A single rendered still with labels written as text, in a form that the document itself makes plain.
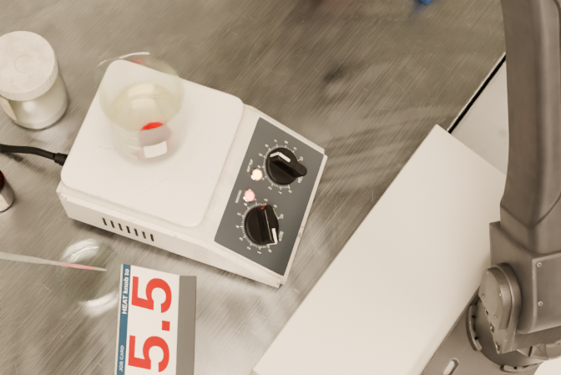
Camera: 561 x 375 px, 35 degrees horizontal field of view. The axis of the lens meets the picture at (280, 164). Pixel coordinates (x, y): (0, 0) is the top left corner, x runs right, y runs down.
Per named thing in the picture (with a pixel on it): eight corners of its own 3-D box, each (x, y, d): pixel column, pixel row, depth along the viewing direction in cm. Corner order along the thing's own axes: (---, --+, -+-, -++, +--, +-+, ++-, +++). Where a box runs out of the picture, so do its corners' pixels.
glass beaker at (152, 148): (203, 124, 74) (201, 77, 66) (161, 186, 72) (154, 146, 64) (130, 83, 75) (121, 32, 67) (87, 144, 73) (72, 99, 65)
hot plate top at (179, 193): (248, 103, 76) (248, 99, 75) (199, 234, 71) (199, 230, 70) (113, 59, 76) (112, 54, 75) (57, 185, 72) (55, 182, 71)
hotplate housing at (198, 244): (325, 160, 83) (337, 126, 75) (281, 293, 78) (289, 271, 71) (98, 85, 84) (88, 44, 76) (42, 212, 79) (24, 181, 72)
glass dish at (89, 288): (129, 300, 77) (127, 295, 75) (64, 314, 76) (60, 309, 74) (118, 240, 79) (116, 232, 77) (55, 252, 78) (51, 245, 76)
